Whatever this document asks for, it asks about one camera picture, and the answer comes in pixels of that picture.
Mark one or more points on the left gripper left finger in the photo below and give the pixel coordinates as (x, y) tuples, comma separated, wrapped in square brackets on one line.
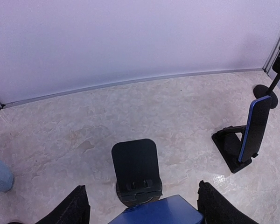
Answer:
[(74, 209)]

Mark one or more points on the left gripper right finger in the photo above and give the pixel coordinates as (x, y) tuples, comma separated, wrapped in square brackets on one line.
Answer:
[(216, 209)]

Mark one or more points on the black folding phone stand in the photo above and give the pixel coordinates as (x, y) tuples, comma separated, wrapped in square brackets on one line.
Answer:
[(229, 146)]

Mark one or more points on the round-base plate phone stand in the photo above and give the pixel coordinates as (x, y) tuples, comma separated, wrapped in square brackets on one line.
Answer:
[(137, 172)]

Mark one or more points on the blue-edged black smartphone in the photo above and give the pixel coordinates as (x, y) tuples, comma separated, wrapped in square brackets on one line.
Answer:
[(255, 128)]

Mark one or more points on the black pole phone stand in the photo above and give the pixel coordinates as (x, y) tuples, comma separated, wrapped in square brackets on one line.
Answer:
[(262, 90)]

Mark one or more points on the right aluminium frame post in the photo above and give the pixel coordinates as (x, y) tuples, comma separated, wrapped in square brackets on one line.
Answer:
[(272, 56)]

